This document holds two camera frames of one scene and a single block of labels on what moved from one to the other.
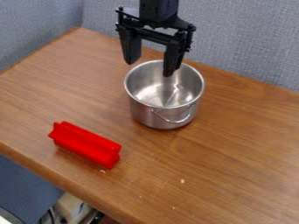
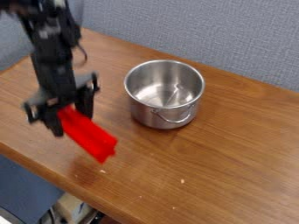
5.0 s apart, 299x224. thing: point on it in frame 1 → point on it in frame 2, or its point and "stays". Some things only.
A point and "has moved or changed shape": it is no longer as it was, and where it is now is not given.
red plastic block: (94, 148) has moved or changed shape
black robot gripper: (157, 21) → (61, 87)
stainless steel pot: (162, 101) stays
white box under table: (70, 211) stays
